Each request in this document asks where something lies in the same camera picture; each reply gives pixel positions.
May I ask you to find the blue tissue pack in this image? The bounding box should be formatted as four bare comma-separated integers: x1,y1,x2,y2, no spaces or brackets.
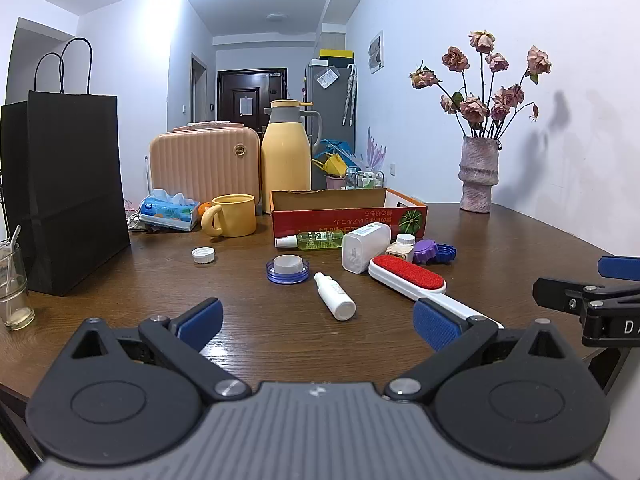
139,189,201,232

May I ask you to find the white translucent container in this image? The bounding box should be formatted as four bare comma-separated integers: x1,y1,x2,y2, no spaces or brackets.
342,223,392,274

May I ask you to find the bunch of dried roses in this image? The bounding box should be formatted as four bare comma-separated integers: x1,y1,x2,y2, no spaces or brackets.
410,30,553,141

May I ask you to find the black paper bag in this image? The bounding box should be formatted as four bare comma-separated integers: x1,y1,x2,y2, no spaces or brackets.
0,37,132,297

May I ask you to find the red and white lint brush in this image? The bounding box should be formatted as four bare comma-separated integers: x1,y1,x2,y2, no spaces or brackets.
368,255,505,331

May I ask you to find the purple notched cap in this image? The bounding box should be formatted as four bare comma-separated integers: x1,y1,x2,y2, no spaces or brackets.
413,239,440,265

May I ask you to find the pink textured vase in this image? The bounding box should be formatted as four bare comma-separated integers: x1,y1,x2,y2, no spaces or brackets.
458,135,501,214

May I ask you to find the dark brown door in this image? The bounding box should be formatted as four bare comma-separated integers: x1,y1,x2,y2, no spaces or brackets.
217,68,288,136

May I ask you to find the yellow mug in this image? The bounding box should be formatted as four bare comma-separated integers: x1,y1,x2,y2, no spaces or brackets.
201,194,257,238

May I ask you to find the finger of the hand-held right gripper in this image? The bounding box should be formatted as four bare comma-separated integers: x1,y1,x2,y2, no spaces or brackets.
532,276,640,313
597,255,640,282

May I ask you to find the blue clear round lid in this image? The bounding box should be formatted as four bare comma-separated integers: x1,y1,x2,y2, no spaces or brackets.
266,255,309,286

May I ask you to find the blue folded plastic frame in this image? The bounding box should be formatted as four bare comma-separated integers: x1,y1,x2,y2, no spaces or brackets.
320,138,358,166

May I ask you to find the yellow and black box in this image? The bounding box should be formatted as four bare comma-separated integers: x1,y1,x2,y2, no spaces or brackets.
318,49,355,67

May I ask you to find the bundle of cables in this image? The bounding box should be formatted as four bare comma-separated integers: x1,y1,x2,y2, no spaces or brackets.
125,199,147,232

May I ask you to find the clear drinking glass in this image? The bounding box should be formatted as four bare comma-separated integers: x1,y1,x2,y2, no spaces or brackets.
0,242,36,331

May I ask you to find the peach ribbed suitcase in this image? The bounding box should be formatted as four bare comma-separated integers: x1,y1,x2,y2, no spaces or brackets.
148,121,262,208

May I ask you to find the wire rack with bottles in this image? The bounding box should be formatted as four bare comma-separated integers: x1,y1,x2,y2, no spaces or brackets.
345,170,386,191

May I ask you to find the clear drinking straw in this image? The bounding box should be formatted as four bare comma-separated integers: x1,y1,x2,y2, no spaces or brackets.
4,225,22,301

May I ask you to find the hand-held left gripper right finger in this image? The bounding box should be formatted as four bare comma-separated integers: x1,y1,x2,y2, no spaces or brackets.
384,298,583,403

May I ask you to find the white folded umbrella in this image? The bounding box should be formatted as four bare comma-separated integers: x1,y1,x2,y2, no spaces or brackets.
342,64,358,127

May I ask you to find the beige bottle with white cap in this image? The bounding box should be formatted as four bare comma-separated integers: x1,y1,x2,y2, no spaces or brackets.
385,233,417,262

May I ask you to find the yellow thermos jug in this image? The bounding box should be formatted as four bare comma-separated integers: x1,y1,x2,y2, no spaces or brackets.
261,100,322,216

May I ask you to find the small white bottle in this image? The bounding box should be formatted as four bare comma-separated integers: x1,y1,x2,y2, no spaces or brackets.
313,272,357,322

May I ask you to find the red cardboard box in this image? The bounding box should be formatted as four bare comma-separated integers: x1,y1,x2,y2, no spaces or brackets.
270,188,428,250

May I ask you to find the yellow watering can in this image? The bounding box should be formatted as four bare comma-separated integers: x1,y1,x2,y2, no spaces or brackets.
311,152,348,178

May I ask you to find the grey refrigerator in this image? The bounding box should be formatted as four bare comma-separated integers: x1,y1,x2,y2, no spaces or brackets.
304,62,358,191

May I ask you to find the grey side door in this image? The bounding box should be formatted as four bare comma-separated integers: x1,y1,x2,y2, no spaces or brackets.
191,53,208,123

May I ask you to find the wall poster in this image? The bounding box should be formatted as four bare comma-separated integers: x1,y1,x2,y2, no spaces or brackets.
368,30,385,76

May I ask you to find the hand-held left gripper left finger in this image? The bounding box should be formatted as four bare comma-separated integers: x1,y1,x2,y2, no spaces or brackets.
60,298,251,403

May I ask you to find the green spray bottle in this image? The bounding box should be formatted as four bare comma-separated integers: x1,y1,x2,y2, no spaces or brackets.
275,230,346,251

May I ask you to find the purple feather decoration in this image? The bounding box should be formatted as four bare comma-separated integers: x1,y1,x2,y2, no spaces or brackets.
366,127,388,173

